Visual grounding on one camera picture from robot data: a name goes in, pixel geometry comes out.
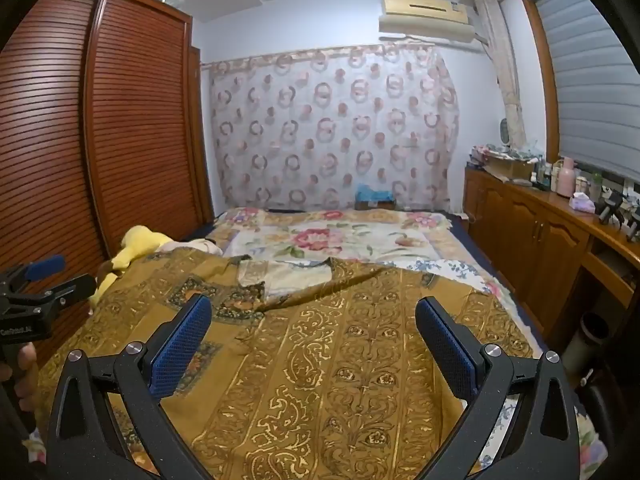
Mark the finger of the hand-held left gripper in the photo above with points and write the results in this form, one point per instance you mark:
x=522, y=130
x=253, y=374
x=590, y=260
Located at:
x=45, y=266
x=60, y=290

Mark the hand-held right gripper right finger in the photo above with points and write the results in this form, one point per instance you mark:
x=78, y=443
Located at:
x=445, y=350

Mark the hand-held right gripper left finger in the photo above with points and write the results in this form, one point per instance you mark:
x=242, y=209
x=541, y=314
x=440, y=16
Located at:
x=182, y=345

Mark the golden brown patterned garment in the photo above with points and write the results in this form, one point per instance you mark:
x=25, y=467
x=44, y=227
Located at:
x=325, y=360

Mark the person's left hand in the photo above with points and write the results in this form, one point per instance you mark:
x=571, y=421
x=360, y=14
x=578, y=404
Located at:
x=24, y=357

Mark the yellow plush toy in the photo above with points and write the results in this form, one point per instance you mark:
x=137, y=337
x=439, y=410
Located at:
x=135, y=245

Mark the pale plush toy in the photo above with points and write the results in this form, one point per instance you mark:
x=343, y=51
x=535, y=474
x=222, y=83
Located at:
x=192, y=246

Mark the wooden sideboard cabinet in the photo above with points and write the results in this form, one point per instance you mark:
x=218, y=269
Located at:
x=525, y=240

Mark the grey waste bin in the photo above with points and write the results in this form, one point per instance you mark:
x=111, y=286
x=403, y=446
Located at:
x=592, y=340

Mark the pink floral blanket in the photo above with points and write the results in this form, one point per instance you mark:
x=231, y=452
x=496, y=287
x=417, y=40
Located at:
x=320, y=240

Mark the blue cloth bundle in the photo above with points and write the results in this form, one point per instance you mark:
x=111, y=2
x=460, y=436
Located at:
x=375, y=194

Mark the wooden louvered wardrobe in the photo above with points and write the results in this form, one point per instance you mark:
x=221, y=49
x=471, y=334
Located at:
x=125, y=110

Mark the cardboard box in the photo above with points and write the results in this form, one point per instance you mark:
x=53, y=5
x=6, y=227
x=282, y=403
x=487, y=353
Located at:
x=507, y=166

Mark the pile of papers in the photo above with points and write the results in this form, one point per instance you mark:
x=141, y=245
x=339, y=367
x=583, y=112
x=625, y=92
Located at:
x=487, y=154

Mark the purple tissue pack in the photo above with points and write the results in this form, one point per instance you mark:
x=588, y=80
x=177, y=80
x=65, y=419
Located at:
x=581, y=202

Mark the cluster of small bottles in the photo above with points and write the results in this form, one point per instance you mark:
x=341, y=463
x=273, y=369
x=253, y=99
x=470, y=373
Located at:
x=544, y=175

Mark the pink bottle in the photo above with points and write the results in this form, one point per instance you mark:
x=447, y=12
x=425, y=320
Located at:
x=566, y=177

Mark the black mini tripod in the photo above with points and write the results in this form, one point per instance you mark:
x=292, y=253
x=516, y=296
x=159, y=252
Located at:
x=611, y=205

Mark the small oval mirror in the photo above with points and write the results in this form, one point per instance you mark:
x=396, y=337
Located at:
x=505, y=131

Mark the beige tied window curtain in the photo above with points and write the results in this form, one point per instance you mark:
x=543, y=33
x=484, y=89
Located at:
x=505, y=70

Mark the grey window blind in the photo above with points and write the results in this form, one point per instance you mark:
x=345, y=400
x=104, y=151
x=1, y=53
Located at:
x=590, y=85

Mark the wooden window frame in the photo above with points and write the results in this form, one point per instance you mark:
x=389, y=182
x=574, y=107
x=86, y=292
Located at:
x=542, y=75

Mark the beige wall air conditioner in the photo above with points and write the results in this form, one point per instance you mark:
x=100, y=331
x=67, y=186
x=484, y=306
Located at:
x=425, y=20

